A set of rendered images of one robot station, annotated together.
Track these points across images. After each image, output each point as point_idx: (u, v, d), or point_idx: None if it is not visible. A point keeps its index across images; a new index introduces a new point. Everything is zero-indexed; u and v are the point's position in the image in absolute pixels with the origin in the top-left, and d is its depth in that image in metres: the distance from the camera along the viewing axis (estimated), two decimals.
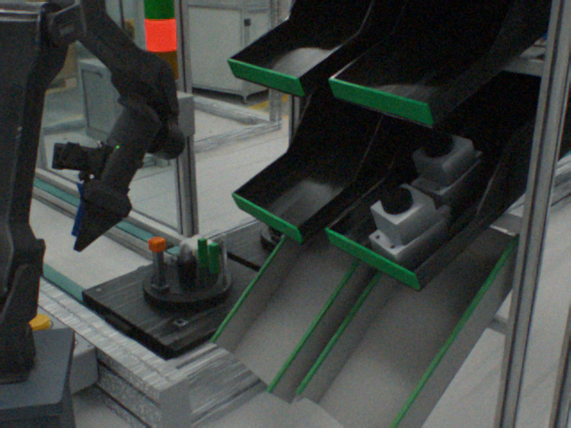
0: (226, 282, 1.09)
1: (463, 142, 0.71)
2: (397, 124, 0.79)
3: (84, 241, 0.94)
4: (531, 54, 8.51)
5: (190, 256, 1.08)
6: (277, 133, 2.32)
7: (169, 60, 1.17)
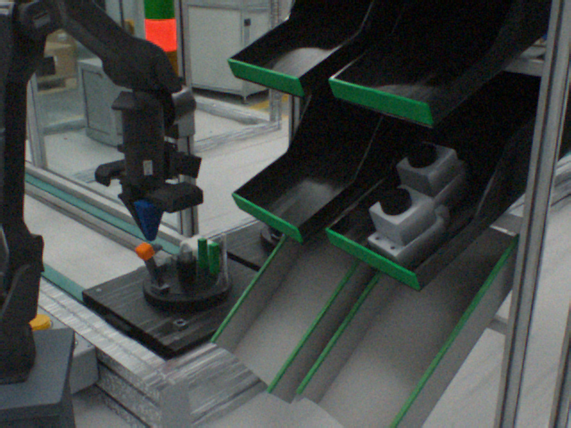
0: (226, 282, 1.09)
1: (447, 152, 0.71)
2: (397, 124, 0.79)
3: (144, 227, 1.03)
4: (531, 54, 8.51)
5: (190, 256, 1.08)
6: (277, 133, 2.32)
7: (169, 60, 1.17)
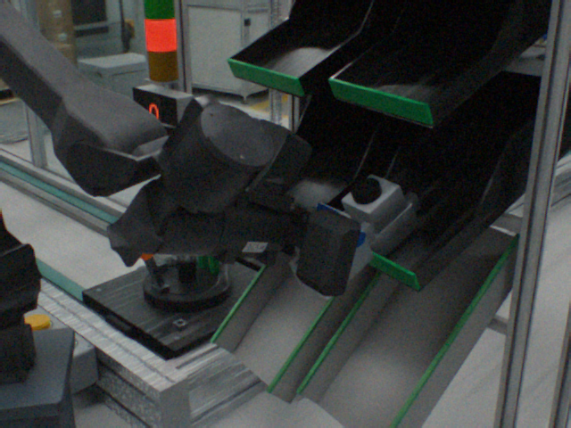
0: (226, 282, 1.09)
1: (392, 187, 0.69)
2: (397, 124, 0.79)
3: None
4: (531, 54, 8.51)
5: (190, 256, 1.08)
6: None
7: (169, 60, 1.17)
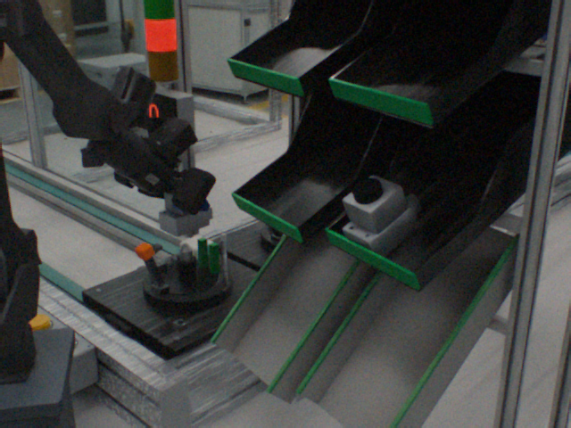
0: (226, 282, 1.09)
1: (393, 188, 0.69)
2: (397, 124, 0.79)
3: None
4: (531, 54, 8.51)
5: (190, 256, 1.08)
6: (277, 133, 2.32)
7: (169, 60, 1.17)
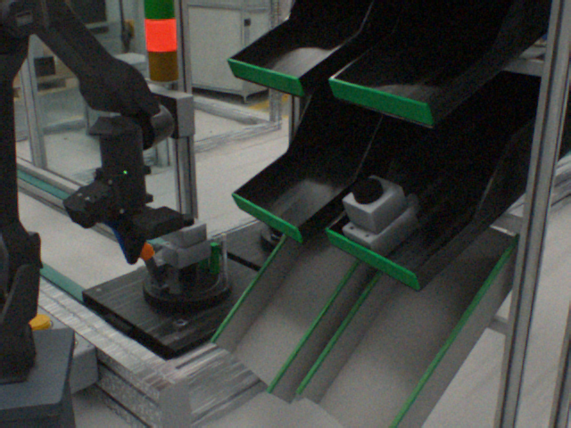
0: (226, 282, 1.09)
1: (393, 188, 0.69)
2: (397, 124, 0.79)
3: (136, 253, 1.01)
4: (531, 54, 8.51)
5: None
6: (277, 133, 2.32)
7: (169, 60, 1.17)
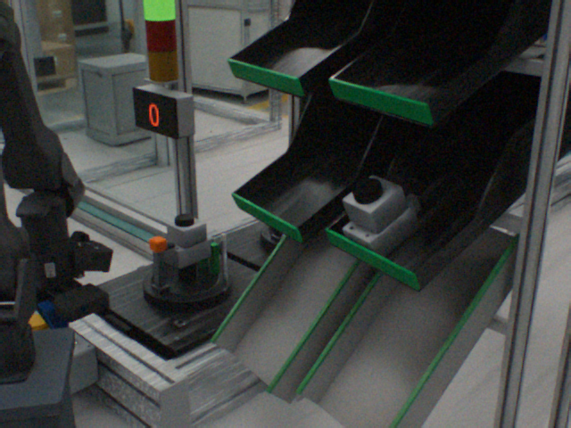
0: (226, 282, 1.09)
1: (393, 188, 0.69)
2: (397, 124, 0.79)
3: None
4: (531, 54, 8.51)
5: None
6: (277, 133, 2.32)
7: (169, 60, 1.17)
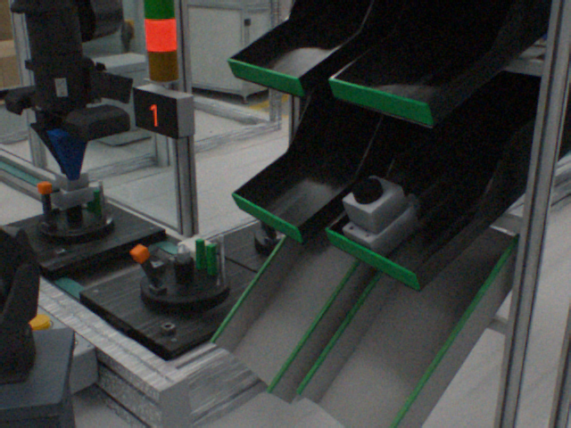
0: (104, 221, 1.30)
1: (393, 188, 0.69)
2: (397, 124, 0.79)
3: None
4: (531, 54, 8.51)
5: None
6: (277, 133, 2.32)
7: (169, 60, 1.17)
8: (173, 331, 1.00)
